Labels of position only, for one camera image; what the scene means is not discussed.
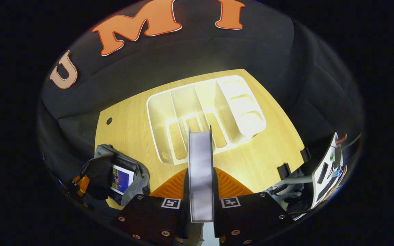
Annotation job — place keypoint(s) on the black table clamp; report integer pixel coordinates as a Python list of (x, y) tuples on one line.
[(305, 154), (284, 171)]

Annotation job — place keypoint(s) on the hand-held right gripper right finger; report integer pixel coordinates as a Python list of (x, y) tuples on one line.
[(251, 218)]

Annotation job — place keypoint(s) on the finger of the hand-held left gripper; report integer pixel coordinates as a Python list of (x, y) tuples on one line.
[(83, 184)]

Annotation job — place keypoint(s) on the grey schoolbag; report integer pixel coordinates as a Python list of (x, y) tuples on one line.
[(139, 171)]

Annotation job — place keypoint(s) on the white bookshelf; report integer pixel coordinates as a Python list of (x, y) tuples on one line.
[(183, 102)]

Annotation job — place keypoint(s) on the dark grey cover book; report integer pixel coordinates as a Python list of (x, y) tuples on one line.
[(200, 171)]

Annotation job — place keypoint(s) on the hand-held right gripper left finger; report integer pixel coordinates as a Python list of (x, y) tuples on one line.
[(149, 218)]

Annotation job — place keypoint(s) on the white electronic device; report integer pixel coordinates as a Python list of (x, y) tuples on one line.
[(320, 181)]

